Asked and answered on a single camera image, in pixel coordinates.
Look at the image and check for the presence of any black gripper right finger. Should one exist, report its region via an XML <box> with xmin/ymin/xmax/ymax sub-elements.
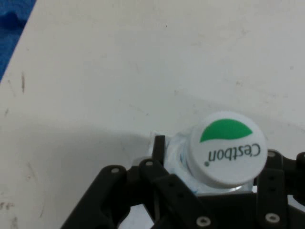
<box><xmin>256</xmin><ymin>149</ymin><xmax>305</xmax><ymax>229</ymax></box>

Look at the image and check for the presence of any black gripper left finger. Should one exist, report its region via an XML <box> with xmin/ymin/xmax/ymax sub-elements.
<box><xmin>60</xmin><ymin>135</ymin><xmax>215</xmax><ymax>229</ymax></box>

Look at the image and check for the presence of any clear water bottle green label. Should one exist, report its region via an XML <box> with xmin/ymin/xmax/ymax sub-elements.
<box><xmin>147</xmin><ymin>111</ymin><xmax>268</xmax><ymax>196</ymax></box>

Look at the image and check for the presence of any dark blue foam block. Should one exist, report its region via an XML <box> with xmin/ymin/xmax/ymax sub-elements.
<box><xmin>0</xmin><ymin>0</ymin><xmax>37</xmax><ymax>82</ymax></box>

